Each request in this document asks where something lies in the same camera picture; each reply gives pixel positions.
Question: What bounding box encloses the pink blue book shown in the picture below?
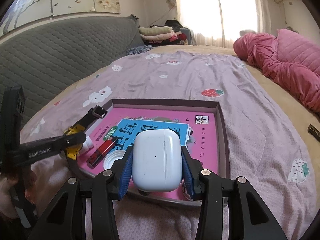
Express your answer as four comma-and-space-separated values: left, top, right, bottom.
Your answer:
76, 107, 220, 202

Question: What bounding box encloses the yellow black wristwatch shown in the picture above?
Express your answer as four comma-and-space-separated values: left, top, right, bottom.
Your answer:
64, 105, 107, 180

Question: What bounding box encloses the floral wall painting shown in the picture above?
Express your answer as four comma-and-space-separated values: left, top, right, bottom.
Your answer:
1, 0, 120, 35

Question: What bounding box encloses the white earbuds case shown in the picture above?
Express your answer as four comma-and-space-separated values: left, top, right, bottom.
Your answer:
132, 129, 182, 192

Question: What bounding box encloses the white pill bottle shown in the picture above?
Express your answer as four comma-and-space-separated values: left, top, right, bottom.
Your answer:
79, 137, 94, 154

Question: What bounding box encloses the red black lighter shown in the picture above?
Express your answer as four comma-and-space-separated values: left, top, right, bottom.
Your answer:
86, 137, 118, 169

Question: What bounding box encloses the person left hand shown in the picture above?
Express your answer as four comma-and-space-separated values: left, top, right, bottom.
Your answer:
1, 168, 36, 220

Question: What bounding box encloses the dark shallow cardboard box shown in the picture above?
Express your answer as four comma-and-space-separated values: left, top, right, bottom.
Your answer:
75, 98, 231, 207

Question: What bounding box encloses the grey quilted headboard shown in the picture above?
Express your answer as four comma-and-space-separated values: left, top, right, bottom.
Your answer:
1, 15, 143, 125

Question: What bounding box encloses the stack of folded clothes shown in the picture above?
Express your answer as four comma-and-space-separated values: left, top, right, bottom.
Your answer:
138, 20, 196, 47

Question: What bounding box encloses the white sheer curtain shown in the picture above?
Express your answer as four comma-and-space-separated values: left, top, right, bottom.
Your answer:
176, 0, 271, 48

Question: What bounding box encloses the white plastic jar lid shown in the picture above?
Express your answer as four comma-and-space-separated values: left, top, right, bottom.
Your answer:
103, 150, 125, 170

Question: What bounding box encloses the lilac patterned bed sheet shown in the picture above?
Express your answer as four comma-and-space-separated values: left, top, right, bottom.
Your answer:
21, 51, 317, 239

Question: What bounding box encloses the dark patterned cloth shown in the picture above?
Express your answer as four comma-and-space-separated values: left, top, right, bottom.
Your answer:
126, 45, 152, 55

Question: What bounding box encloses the pink quilted comforter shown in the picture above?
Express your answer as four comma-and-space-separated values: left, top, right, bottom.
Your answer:
233, 29, 319, 114

